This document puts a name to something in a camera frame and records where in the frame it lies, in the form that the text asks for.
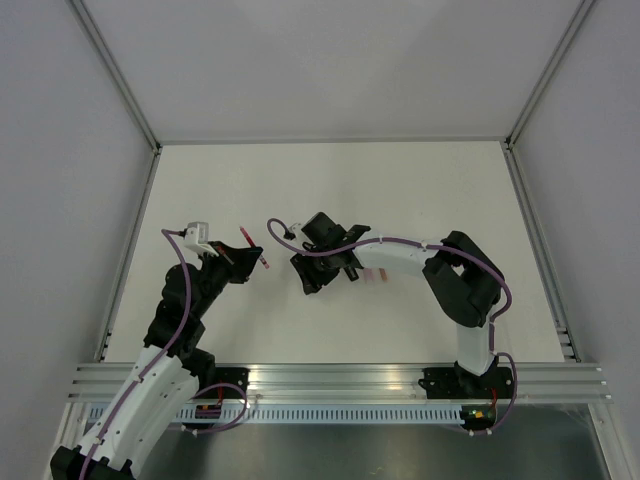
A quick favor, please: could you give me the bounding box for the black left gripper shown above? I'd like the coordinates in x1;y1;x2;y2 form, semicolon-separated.
193;241;263;319

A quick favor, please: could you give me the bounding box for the red gel pen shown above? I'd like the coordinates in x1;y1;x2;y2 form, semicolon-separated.
239;226;270;270

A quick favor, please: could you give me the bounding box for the pink highlighter pen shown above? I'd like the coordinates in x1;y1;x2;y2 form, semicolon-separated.
363;269;375;284

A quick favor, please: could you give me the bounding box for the black purple-tip highlighter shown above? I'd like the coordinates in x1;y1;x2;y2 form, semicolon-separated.
346;269;359;281

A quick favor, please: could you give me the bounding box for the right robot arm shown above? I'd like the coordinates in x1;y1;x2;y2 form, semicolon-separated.
284;212;512;398

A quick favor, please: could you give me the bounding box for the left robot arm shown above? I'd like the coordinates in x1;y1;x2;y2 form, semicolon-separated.
50;241;263;479

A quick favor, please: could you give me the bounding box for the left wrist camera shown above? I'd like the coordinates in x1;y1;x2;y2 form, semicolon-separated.
183;222;217;256

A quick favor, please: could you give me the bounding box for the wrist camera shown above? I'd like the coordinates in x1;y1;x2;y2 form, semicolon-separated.
183;222;217;256
284;222;306;245

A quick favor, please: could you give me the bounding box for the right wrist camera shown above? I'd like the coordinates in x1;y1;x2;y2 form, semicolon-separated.
284;222;306;245

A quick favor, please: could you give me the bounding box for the aluminium mounting rail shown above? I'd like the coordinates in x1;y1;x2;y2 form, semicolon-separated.
65;363;613;405

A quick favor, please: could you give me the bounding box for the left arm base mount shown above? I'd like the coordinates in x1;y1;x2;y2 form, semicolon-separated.
194;366;250;402

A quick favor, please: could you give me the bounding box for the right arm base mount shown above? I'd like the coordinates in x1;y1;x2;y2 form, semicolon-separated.
418;367;515;400

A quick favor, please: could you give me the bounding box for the white slotted cable duct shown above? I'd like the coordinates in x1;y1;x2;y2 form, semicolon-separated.
173;402;464;426

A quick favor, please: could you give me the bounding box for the left aluminium frame post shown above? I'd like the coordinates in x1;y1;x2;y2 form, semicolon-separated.
69;0;162;152

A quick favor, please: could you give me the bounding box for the aluminium frame post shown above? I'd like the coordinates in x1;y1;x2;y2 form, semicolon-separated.
69;0;162;152
504;0;598;150

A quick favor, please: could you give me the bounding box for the right aluminium frame post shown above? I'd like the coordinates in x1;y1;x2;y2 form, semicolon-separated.
504;0;598;150

